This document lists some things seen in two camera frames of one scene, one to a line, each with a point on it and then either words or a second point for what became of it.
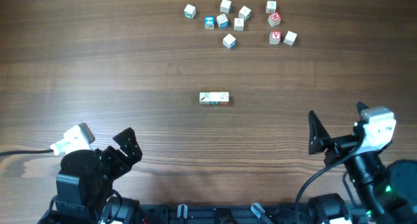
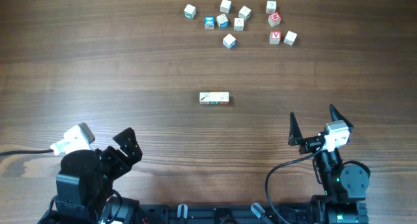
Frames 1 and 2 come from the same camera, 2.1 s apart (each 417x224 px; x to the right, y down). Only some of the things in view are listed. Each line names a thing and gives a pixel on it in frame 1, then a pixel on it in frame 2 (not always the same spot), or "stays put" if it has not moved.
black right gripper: x=343 y=144 -> x=309 y=142
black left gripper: x=130 y=150 stays put
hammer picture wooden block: x=204 y=98 stays put
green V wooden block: x=214 y=98 stays put
